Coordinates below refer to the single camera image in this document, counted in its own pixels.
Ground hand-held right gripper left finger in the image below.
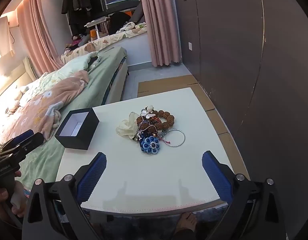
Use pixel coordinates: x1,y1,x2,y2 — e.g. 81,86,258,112
22,152,107,240

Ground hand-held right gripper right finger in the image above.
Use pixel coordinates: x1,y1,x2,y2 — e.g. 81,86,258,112
202,151,287,240

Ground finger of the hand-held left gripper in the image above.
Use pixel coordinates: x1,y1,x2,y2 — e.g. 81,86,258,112
13,129,34,143
18,132,44,153

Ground black jewelry box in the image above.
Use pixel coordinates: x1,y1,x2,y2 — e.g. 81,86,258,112
55,108,100,150

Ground silver bangle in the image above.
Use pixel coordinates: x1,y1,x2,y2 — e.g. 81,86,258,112
163,129,186,147

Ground blue flower hair clip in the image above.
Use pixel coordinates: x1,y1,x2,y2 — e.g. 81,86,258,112
139,135,161,155

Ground brown bead bracelet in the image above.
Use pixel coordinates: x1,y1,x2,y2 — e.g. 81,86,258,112
136,109,175,133

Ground pile of bracelets and beads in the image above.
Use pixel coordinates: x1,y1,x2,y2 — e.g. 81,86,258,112
133,105,158,142

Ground person's left hand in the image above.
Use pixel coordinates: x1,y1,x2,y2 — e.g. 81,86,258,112
0,170,27,218

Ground pink duck print blanket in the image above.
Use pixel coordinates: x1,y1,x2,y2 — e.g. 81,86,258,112
0,70,90,143

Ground person's bare foot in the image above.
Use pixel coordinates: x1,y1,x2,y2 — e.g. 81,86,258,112
173,212,198,240

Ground beige padded headboard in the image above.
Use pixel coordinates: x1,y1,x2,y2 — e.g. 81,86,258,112
0,57,37,100

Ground light green pillow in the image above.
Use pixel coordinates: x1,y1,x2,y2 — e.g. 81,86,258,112
18,51,101,98

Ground bed with green sheet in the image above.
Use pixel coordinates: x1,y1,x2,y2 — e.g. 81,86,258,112
0,46,129,198

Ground white hanging cloth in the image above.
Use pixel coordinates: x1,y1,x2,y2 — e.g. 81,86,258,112
0,15,14,63

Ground pink curtain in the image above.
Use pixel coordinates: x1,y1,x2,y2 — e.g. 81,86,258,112
17,0,66,78
138,0,182,67

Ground flat cardboard sheet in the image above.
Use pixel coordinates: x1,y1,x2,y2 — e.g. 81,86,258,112
138,74,249,180

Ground cream bear print blanket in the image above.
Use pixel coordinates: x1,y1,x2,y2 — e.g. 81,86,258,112
61,26,147,64

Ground dark brown wardrobe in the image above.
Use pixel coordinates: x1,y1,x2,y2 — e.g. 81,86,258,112
172,0,308,240

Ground hanging dark clothes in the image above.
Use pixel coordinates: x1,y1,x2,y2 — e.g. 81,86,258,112
61,0,106,36

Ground black cushion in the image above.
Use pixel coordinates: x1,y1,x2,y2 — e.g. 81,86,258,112
109,12,131,34

